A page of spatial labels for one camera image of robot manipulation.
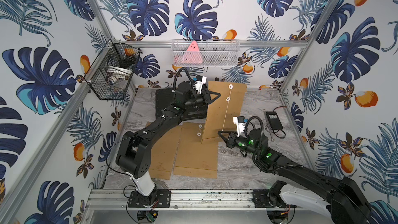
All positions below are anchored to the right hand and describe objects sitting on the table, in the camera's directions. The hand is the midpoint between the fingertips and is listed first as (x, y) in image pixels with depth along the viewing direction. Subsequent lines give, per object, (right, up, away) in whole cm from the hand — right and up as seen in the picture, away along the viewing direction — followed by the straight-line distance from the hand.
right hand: (218, 132), depth 74 cm
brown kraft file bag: (+1, +9, +2) cm, 9 cm away
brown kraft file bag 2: (-12, -18, +16) cm, 27 cm away
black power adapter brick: (+40, +2, +26) cm, 48 cm away
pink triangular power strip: (-13, +42, +16) cm, 47 cm away
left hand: (+1, +19, -2) cm, 19 cm away
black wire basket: (-57, +28, +8) cm, 64 cm away
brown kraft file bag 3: (-30, -15, +15) cm, 37 cm away
